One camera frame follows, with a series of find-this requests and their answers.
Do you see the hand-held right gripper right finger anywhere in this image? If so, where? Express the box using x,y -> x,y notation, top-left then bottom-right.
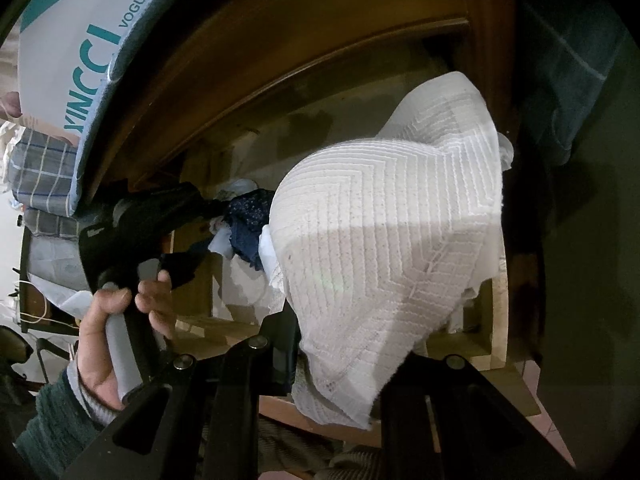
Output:
380,351 -> 581,480

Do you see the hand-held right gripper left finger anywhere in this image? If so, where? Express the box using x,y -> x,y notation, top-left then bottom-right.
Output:
62,310 -> 301,480

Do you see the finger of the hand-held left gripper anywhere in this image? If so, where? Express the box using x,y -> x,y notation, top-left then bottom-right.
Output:
170,190 -> 230,235
158,251 -> 207,289

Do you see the navy blue underwear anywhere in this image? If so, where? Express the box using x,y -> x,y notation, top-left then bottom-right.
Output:
221,190 -> 274,272

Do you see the white ribbed underwear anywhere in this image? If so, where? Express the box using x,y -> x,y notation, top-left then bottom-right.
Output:
259,71 -> 515,432

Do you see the person's left forearm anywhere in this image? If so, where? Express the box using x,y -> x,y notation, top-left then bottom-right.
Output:
15,357 -> 123,480

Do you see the person's left hand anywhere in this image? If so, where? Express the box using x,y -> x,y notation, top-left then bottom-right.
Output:
77,269 -> 177,409

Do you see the greyish white garment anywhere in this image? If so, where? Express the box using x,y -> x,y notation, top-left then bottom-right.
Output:
216,178 -> 259,202

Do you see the white folded garment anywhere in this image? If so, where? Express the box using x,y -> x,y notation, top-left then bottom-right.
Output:
227,255 -> 287,322

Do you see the grey plaid quilt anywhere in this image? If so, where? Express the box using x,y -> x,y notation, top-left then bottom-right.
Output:
10,127 -> 85,241

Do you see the wooden nightstand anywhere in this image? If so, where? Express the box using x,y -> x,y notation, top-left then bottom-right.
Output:
82,0 -> 546,376

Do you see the white shoe box teal print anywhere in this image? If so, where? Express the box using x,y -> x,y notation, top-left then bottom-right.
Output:
15,0 -> 156,132

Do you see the dark green cloth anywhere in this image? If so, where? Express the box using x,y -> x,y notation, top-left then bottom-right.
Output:
537,35 -> 640,463

